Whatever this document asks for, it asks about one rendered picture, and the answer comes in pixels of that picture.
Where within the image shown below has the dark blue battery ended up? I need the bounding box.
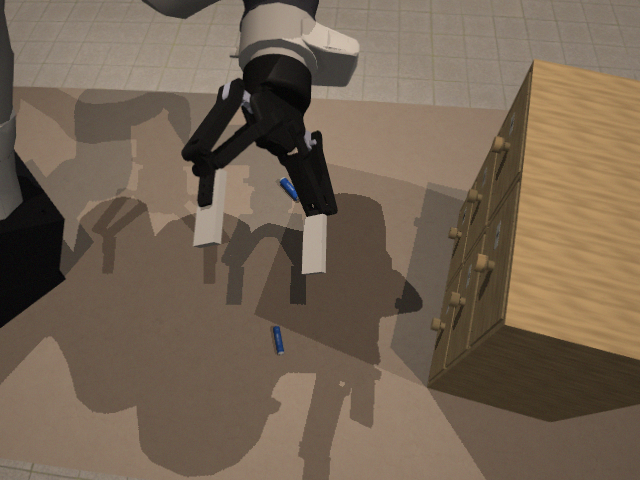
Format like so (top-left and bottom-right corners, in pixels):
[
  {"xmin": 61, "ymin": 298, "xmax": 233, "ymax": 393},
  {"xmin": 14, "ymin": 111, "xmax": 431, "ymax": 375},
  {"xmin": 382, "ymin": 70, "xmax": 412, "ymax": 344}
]
[{"xmin": 273, "ymin": 326, "xmax": 284, "ymax": 355}]

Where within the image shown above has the small wooden chest of drawers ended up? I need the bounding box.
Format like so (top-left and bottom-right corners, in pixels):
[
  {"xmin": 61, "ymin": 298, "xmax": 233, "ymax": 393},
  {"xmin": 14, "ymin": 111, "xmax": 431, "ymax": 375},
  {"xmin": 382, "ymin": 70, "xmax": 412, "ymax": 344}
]
[{"xmin": 427, "ymin": 59, "xmax": 640, "ymax": 422}]

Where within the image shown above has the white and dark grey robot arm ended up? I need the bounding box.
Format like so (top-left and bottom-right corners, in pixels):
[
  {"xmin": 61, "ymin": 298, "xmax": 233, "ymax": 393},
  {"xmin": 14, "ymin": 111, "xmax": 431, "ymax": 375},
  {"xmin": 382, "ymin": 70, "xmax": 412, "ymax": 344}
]
[{"xmin": 0, "ymin": 0, "xmax": 360, "ymax": 220}]

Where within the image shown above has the blue aa battery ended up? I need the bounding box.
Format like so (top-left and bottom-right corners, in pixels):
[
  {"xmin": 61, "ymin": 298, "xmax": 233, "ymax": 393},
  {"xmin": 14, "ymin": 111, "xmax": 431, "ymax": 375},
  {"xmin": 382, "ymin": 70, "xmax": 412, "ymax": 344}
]
[{"xmin": 279, "ymin": 177, "xmax": 299, "ymax": 200}]

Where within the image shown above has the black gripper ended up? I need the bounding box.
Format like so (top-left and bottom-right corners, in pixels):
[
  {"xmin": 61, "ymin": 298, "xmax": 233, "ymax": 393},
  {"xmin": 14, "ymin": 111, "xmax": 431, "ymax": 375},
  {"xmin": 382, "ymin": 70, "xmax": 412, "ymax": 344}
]
[{"xmin": 181, "ymin": 54, "xmax": 338, "ymax": 275}]

